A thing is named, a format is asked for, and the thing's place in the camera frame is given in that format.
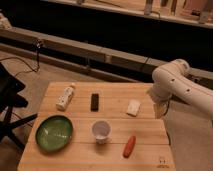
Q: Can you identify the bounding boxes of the white sponge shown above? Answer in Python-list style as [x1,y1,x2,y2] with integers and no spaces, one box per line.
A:
[126,100,141,116]

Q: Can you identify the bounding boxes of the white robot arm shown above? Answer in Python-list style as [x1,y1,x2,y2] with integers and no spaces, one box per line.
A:
[148,59,213,123]

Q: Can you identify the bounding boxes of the orange carrot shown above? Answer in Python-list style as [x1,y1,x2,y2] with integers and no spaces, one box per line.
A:
[123,136,136,158]

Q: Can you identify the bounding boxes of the black rectangular block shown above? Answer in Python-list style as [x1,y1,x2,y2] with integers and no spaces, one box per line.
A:
[90,93,99,111]

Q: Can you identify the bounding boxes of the white plastic bottle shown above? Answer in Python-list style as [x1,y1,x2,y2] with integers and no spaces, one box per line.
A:
[56,83,75,111]

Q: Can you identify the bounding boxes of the green plate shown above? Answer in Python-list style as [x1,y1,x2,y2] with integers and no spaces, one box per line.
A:
[35,115,74,153]

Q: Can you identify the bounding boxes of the black office chair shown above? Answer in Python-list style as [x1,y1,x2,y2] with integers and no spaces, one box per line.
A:
[0,62,37,150]

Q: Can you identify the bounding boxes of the black floor cable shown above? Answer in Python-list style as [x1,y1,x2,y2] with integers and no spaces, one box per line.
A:
[0,39,44,77]

